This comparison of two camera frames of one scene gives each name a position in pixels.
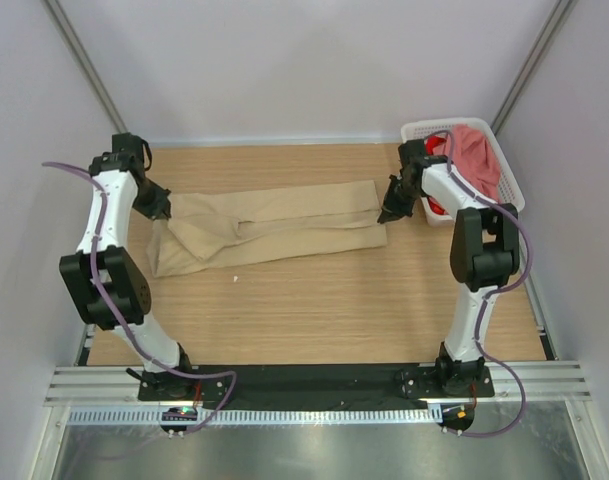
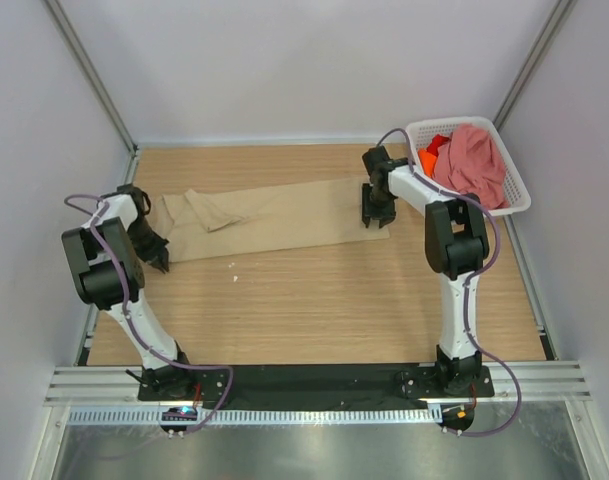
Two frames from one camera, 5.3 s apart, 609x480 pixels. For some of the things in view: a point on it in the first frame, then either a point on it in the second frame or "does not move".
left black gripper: x=160 y=208 to x=160 y=262
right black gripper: x=391 y=209 to x=387 y=215
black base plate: x=419 y=384 does not move
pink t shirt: x=475 y=160 does not move
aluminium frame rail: x=85 y=388 does not move
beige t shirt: x=213 y=224 does not move
